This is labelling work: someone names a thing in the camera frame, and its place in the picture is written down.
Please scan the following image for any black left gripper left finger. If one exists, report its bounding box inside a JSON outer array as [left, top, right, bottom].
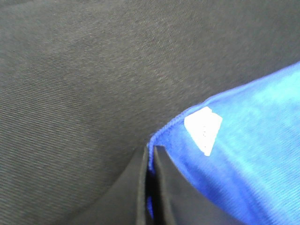
[[63, 148, 151, 225]]

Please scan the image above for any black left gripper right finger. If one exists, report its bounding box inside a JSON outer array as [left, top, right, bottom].
[[150, 146, 241, 225]]

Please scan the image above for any blue microfibre towel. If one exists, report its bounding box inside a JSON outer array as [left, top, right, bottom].
[[148, 63, 300, 225]]

